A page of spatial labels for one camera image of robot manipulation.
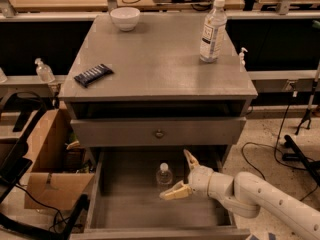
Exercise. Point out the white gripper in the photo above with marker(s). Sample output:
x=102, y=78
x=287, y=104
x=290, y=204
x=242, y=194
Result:
x=199, y=180

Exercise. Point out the small clear water bottle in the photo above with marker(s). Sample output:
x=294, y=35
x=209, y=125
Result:
x=164, y=177

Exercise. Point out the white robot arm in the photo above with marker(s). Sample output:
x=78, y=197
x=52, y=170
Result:
x=244, y=195

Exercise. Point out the grey upper drawer with knob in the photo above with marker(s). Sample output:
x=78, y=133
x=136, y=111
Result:
x=172, y=132

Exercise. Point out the grey open middle drawer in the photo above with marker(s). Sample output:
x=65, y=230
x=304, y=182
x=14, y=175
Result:
x=125, y=203

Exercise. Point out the grey wooden drawer cabinet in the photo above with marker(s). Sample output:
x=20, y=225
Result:
x=158, y=75

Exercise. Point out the small white pump bottle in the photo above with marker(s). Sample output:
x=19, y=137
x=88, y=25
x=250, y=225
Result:
x=242, y=53

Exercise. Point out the tall labelled water bottle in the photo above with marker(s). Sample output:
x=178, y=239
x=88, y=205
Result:
x=213, y=32

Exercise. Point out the clear pump sanitizer bottle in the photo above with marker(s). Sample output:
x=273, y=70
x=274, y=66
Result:
x=44, y=71

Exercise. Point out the black stand leg right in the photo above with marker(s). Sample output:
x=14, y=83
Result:
x=313, y=167

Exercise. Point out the brown cardboard box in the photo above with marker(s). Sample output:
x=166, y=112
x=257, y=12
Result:
x=50, y=182

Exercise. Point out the dark blue snack bar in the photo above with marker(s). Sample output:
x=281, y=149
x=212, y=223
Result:
x=93, y=74

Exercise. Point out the white ceramic bowl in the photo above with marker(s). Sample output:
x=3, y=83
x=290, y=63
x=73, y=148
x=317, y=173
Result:
x=125, y=18

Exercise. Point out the black chair frame left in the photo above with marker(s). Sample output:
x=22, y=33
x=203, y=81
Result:
x=13, y=166

